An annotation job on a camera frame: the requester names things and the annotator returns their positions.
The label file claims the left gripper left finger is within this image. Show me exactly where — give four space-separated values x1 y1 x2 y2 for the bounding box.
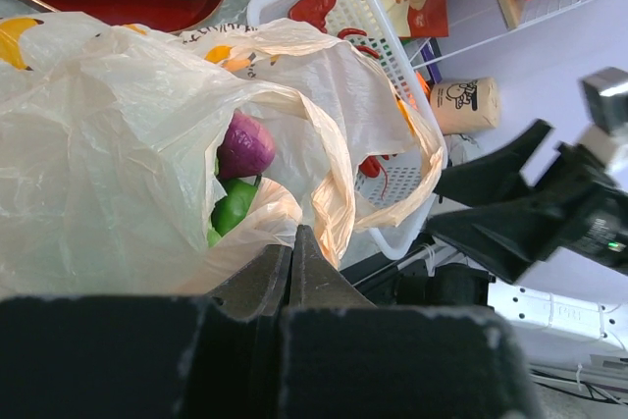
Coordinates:
1 245 292 418

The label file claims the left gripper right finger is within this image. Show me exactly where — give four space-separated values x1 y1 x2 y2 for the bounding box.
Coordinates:
279 226 543 418

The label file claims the green bell pepper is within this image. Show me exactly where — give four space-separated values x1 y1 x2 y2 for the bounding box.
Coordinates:
207 175 262 247

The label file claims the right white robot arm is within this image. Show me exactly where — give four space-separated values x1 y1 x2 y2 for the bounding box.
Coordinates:
425 120 627 356

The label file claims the purple pouch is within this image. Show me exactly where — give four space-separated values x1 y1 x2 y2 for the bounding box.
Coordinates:
421 38 443 83

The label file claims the white wire shelf rack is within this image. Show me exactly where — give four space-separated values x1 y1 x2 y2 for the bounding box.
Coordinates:
404 0 597 70

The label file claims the white plastic basket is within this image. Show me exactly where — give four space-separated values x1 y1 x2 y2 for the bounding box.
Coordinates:
246 0 448 261

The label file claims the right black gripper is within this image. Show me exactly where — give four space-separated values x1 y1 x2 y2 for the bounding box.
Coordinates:
426 120 627 284

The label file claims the orange plastic grocery bag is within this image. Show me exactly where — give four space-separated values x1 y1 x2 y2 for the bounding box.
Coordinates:
1 13 446 297

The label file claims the orange packet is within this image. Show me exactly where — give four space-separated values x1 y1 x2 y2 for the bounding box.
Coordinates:
396 72 430 117

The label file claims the purple onion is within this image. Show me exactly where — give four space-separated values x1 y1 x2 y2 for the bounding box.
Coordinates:
217 111 276 180

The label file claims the red toy lobster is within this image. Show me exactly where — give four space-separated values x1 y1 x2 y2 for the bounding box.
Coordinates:
288 0 396 200

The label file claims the red round plate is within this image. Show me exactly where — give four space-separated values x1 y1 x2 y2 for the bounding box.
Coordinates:
30 0 222 32

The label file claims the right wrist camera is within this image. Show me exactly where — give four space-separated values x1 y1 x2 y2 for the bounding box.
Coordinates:
580 67 627 135

